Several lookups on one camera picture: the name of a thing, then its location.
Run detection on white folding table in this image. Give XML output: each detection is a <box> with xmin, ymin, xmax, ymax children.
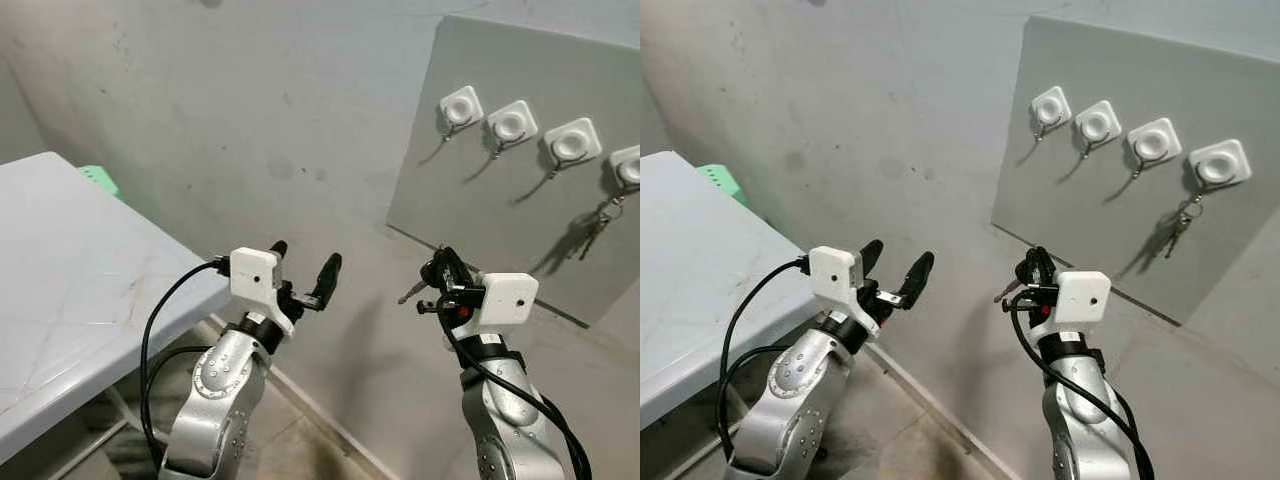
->
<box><xmin>640</xmin><ymin>149</ymin><xmax>824</xmax><ymax>433</ymax></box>
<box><xmin>0</xmin><ymin>151</ymin><xmax>234</xmax><ymax>480</ymax></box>

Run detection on green plastic stool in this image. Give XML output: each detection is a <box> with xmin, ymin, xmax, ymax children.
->
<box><xmin>77</xmin><ymin>164</ymin><xmax>122</xmax><ymax>199</ymax></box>
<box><xmin>696</xmin><ymin>162</ymin><xmax>747</xmax><ymax>207</ymax></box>

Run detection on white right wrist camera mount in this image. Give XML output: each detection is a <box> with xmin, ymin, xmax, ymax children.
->
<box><xmin>1030</xmin><ymin>269</ymin><xmax>1114</xmax><ymax>343</ymax></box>
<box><xmin>468</xmin><ymin>271</ymin><xmax>540</xmax><ymax>337</ymax></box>

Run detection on grey wall board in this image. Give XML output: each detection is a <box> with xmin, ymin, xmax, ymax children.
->
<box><xmin>989</xmin><ymin>14</ymin><xmax>1280</xmax><ymax>327</ymax></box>
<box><xmin>386</xmin><ymin>13</ymin><xmax>641</xmax><ymax>329</ymax></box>

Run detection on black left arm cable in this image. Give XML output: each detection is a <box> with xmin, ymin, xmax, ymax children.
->
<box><xmin>717</xmin><ymin>256</ymin><xmax>812</xmax><ymax>463</ymax></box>
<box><xmin>139</xmin><ymin>257</ymin><xmax>234</xmax><ymax>473</ymax></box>

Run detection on dark keys on ring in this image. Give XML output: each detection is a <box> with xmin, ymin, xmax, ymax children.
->
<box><xmin>1159</xmin><ymin>194</ymin><xmax>1207</xmax><ymax>261</ymax></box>
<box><xmin>574</xmin><ymin>194</ymin><xmax>627</xmax><ymax>264</ymax></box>

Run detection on white square wall hook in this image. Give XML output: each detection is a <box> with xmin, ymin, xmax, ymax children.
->
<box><xmin>437</xmin><ymin>85</ymin><xmax>486</xmax><ymax>141</ymax></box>
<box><xmin>1127</xmin><ymin>117</ymin><xmax>1183</xmax><ymax>181</ymax></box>
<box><xmin>542</xmin><ymin>117</ymin><xmax>604</xmax><ymax>181</ymax></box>
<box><xmin>1028</xmin><ymin>85</ymin><xmax>1074</xmax><ymax>141</ymax></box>
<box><xmin>1074</xmin><ymin>99</ymin><xmax>1124</xmax><ymax>159</ymax></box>
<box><xmin>1186</xmin><ymin>138</ymin><xmax>1254</xmax><ymax>201</ymax></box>
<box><xmin>485</xmin><ymin>99</ymin><xmax>540</xmax><ymax>161</ymax></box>
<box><xmin>607</xmin><ymin>144</ymin><xmax>641</xmax><ymax>206</ymax></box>

